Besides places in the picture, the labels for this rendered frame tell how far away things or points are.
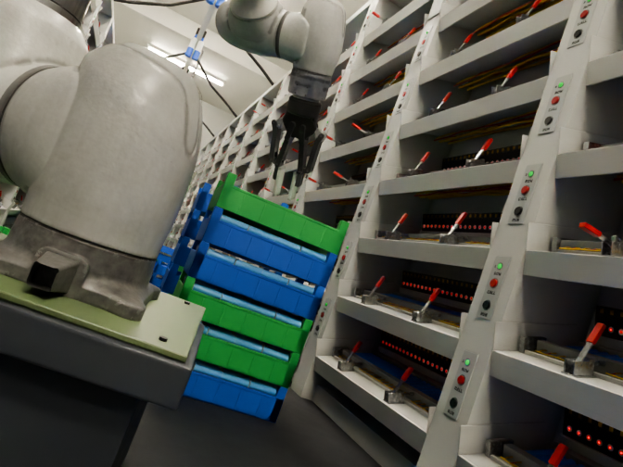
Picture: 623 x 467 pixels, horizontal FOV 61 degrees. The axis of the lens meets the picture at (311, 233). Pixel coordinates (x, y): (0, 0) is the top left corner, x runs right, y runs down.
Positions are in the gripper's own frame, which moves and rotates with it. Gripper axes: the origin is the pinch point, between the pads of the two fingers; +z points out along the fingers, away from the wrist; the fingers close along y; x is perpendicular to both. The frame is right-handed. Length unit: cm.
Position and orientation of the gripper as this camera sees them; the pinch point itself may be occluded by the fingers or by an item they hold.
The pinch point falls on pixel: (286, 183)
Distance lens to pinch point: 125.5
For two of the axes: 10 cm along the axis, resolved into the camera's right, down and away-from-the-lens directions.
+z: -2.3, 9.2, 3.2
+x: 3.3, -2.3, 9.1
